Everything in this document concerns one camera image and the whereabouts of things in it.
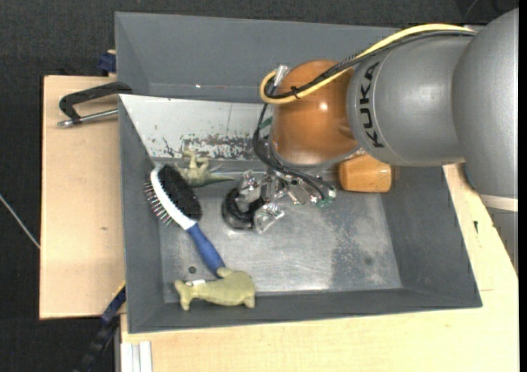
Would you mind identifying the pale brown flat board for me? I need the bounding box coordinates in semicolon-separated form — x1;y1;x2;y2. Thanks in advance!
39;73;127;320

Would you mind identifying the orange rounded block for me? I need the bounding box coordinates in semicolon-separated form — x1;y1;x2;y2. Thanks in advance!
338;153;394;193

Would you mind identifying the green toy dinosaur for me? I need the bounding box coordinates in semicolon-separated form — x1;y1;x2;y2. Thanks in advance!
174;146;239;188

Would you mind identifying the grey metal bin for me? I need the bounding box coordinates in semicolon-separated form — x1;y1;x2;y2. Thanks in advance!
113;11;483;334

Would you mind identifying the blue-handled white hairbrush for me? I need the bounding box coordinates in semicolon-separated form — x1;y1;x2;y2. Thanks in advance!
142;162;227;279

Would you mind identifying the black rubber ring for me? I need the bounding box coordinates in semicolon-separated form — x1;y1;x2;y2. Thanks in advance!
221;188;259;232

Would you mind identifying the green plush dolphin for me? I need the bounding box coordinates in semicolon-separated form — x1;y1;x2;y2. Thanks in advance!
173;266;258;312

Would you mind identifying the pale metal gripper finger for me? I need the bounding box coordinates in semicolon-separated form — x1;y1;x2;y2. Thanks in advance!
236;170;265;209
252;201;286;235

